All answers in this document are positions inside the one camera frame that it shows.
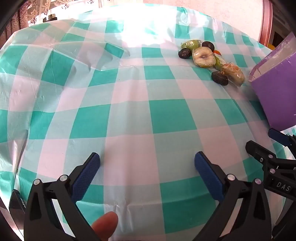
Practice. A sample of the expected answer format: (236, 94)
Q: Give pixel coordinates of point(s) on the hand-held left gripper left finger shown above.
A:
(86, 177)

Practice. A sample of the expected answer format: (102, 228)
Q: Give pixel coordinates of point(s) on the black device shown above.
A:
(17, 201)

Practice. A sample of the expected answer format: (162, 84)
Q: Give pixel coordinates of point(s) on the halved apple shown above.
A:
(203, 56)

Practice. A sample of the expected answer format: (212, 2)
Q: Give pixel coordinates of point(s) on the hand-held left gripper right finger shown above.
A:
(208, 177)

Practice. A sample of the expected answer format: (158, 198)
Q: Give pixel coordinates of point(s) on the teal checked tablecloth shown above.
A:
(138, 115)

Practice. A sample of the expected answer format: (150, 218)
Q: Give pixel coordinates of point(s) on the dark plum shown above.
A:
(208, 44)
(184, 53)
(219, 78)

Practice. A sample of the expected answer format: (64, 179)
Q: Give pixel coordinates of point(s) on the small orange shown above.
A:
(216, 52)

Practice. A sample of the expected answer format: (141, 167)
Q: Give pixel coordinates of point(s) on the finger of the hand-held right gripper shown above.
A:
(277, 136)
(256, 149)

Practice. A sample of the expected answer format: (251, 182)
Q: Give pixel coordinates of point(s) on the green fruit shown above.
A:
(190, 44)
(219, 62)

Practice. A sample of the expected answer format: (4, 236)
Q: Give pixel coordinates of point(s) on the purple box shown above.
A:
(277, 92)

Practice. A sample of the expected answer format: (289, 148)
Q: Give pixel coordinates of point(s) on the patterned curtain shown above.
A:
(34, 10)

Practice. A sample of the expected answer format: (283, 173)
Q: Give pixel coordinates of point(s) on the brownish fruit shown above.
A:
(234, 75)

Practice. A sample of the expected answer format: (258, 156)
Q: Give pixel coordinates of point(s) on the reddish wooden door frame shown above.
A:
(266, 20)

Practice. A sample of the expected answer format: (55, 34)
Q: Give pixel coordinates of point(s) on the person's left hand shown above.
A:
(105, 226)

